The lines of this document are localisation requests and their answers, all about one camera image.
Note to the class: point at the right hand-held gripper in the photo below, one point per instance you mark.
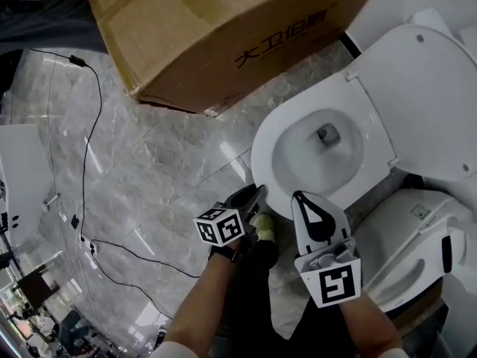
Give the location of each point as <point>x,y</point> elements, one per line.
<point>335,282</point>

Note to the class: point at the person's black trousers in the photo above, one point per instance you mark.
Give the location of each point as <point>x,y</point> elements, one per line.
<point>253,293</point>

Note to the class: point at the grey office chair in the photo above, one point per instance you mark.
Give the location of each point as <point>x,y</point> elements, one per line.
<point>72,328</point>

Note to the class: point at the small black block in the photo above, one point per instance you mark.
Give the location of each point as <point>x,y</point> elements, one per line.
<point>75,221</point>

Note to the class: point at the dark brown table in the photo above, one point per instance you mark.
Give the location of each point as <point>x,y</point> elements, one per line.
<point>35,287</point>

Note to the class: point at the white toilet with black panel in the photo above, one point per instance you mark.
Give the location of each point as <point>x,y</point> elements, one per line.
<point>402,244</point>

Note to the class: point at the white flat panel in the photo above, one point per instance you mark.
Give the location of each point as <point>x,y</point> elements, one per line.
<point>26,170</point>

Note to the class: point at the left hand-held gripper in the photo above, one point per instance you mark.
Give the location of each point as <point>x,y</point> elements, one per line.
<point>220,228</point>

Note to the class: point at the person's right forearm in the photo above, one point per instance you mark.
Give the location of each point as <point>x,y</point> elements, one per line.
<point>369,326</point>

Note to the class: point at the large brown cardboard box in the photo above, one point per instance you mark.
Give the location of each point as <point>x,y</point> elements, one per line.
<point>208,32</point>

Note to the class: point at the person's left forearm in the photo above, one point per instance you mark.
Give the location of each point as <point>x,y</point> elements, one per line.
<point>201,304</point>

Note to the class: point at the person's white shirt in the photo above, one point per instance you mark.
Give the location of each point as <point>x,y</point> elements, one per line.
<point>175,351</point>

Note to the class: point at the person's left shoe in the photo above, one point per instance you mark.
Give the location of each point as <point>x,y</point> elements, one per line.
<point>262,228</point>

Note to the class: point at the black wrist watch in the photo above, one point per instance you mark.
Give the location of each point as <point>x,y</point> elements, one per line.
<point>223,254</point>

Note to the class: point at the white toilet seat lid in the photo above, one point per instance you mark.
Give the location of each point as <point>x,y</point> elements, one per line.
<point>421,99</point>

